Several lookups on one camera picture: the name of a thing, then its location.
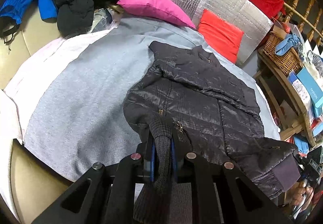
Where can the white printed package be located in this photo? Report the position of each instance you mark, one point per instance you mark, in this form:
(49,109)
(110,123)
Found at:
(300,90)

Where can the light blue box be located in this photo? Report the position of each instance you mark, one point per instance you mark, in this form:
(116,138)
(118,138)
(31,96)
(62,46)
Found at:
(311,90)

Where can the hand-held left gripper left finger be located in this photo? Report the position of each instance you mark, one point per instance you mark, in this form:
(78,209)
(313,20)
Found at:
(152,163)

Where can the light blue cloth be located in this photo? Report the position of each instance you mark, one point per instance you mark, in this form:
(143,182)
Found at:
(285,44)

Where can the clear plastic bag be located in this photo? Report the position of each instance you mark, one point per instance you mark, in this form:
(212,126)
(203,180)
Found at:
(103,18)

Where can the dark quilted jacket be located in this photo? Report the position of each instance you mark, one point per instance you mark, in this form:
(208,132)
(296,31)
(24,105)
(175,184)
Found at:
(214,102)

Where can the person's right hand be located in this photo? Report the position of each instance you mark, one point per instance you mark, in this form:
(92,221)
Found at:
(300,193)

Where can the beige leather sofa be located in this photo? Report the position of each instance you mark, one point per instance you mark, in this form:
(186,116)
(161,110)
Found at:
(22,188)

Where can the grey bed sheet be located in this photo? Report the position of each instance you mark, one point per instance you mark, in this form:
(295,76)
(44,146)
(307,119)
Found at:
(88,100)

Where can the wicker basket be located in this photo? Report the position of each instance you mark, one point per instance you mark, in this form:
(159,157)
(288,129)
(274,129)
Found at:
(285,60)

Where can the blue bag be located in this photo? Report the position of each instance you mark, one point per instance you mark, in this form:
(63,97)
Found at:
(301,143)

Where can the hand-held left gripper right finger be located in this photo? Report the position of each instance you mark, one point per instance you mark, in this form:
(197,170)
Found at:
(173,155)

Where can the pale pink sheet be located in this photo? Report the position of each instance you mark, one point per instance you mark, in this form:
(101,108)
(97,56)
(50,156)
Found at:
(37,62)

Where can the pink pillow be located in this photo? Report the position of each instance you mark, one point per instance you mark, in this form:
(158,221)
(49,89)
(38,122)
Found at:
(154,4)

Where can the red pillow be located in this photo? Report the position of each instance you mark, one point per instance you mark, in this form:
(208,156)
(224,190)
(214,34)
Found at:
(219,32)

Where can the wooden table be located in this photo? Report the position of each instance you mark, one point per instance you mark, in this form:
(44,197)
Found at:
(267,92)

